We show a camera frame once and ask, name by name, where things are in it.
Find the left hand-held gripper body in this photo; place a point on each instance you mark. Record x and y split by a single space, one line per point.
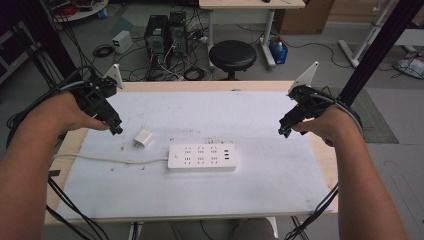
96 96

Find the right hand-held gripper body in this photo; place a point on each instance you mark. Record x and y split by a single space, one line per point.
308 100

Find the white charger plug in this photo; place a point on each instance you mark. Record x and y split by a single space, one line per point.
143 138

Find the white power strip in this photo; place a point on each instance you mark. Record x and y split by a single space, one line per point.
202 156

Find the person's left hand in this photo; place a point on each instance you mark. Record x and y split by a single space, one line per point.
71 111

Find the person's right hand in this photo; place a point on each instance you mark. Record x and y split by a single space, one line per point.
325 125

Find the blue box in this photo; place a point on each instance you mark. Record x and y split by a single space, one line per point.
278 50

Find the white power supply box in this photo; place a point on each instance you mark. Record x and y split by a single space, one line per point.
122 41

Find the grey floor mat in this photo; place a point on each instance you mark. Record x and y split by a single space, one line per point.
370 116

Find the black computer tower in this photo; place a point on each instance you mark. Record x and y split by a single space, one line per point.
177 35
156 43

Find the white mat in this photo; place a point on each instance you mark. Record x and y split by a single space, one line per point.
196 153

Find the cardboard box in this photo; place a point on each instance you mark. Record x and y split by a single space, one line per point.
305 16

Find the black round stool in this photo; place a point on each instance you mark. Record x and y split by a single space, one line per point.
232 57

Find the black metal stand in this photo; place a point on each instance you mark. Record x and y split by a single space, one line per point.
380 50

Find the round white table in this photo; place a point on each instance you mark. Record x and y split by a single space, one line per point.
80 8

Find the white-legged wooden desk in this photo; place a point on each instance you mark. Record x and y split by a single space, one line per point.
253 20

